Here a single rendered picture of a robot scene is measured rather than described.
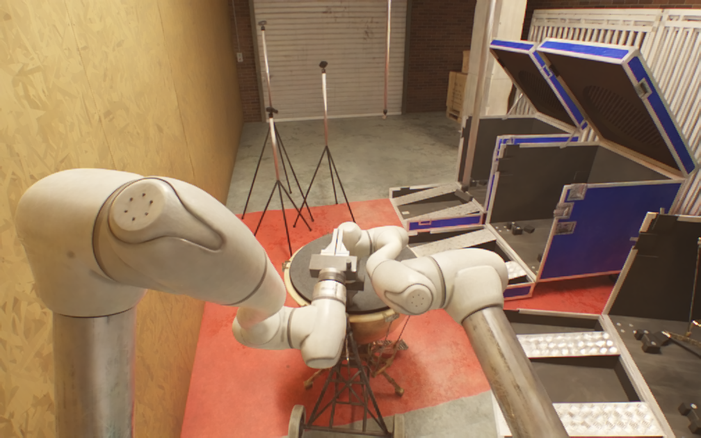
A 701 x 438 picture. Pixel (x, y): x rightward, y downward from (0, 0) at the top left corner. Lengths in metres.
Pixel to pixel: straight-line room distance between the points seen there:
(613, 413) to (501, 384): 1.64
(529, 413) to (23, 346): 1.17
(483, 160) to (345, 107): 4.20
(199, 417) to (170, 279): 1.99
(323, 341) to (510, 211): 3.01
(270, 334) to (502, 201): 2.96
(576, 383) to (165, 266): 2.47
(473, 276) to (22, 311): 1.12
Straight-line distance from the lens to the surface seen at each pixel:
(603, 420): 2.41
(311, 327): 0.89
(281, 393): 2.33
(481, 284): 0.88
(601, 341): 2.76
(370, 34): 7.93
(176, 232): 0.37
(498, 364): 0.84
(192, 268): 0.39
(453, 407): 2.30
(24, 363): 1.21
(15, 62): 1.34
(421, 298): 0.81
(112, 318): 0.55
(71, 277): 0.51
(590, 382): 2.68
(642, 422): 2.46
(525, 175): 3.57
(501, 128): 4.47
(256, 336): 0.90
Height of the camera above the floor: 1.90
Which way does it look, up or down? 30 degrees down
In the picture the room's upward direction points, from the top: 1 degrees counter-clockwise
